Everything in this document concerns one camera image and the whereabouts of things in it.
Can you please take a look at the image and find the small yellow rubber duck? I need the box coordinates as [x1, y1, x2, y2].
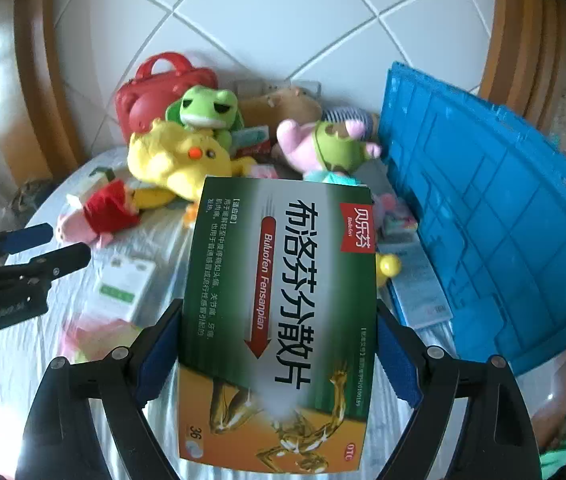
[376, 253, 404, 289]

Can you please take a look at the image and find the green frog plush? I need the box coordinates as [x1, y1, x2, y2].
[165, 85, 237, 150]

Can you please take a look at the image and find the brown capybara plush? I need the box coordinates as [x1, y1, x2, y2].
[239, 85, 325, 132]

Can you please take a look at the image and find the colourful small toy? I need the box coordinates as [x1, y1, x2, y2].
[374, 193, 420, 237]

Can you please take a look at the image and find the small white green box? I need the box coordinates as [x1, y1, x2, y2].
[67, 166, 116, 207]

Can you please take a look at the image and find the wooden frame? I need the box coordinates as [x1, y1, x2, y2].
[477, 0, 566, 128]
[12, 0, 90, 162]

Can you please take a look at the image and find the yellow duck plush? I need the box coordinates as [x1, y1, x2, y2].
[127, 119, 255, 221]

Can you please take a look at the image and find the pink yellow packet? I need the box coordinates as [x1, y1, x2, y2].
[59, 317, 140, 363]

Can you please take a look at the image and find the red white small box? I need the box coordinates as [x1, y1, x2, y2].
[232, 126, 272, 159]

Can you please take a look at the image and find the striped plush toy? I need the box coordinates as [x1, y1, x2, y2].
[322, 107, 382, 142]

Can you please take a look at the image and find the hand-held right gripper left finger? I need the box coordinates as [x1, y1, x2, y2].
[16, 299, 184, 480]

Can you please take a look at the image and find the pink plush with green hat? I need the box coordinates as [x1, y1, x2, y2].
[275, 118, 384, 183]

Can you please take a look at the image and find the pink plush in red clothes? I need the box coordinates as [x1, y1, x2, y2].
[57, 179, 142, 250]

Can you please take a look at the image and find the white blue flat box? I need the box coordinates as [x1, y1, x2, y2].
[382, 240, 456, 332]

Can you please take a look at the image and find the white medicine box green label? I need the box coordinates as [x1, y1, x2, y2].
[86, 254, 158, 323]

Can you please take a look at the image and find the red plastic handbag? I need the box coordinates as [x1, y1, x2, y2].
[115, 52, 219, 147]

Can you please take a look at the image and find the blue plastic crate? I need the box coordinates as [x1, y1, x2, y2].
[377, 61, 566, 377]

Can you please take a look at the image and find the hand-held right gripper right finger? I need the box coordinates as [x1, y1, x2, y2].
[376, 300, 544, 480]

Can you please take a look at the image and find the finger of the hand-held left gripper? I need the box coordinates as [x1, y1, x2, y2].
[0, 242, 92, 287]
[0, 224, 54, 267]

